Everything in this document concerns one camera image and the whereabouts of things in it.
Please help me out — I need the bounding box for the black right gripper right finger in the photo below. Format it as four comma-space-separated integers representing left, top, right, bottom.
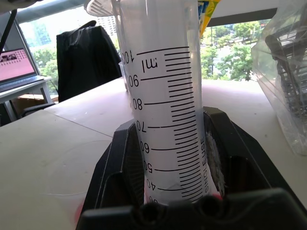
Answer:
202, 107, 284, 200

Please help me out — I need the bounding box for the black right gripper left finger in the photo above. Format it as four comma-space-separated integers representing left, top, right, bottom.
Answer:
89, 121, 146, 212

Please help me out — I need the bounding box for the large clear plastic syringe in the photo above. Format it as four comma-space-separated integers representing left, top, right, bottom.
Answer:
86, 0, 213, 207

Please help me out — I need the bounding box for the clear plastic bag with rack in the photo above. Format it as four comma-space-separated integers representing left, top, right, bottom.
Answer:
250, 0, 307, 157

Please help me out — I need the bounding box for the black jacket on chair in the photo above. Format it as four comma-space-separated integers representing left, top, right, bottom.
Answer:
56, 20, 122, 103

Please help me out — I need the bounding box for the brown cardboard box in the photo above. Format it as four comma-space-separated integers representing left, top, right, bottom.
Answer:
12, 93, 59, 116

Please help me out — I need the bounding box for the white side desk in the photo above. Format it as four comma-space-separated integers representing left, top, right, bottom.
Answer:
0, 76, 53, 123

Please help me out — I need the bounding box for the open laptop with pink screen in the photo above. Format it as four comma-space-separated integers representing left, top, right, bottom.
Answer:
0, 47, 45, 92

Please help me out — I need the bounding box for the yellow printed package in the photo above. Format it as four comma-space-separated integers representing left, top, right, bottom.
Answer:
198, 0, 221, 39

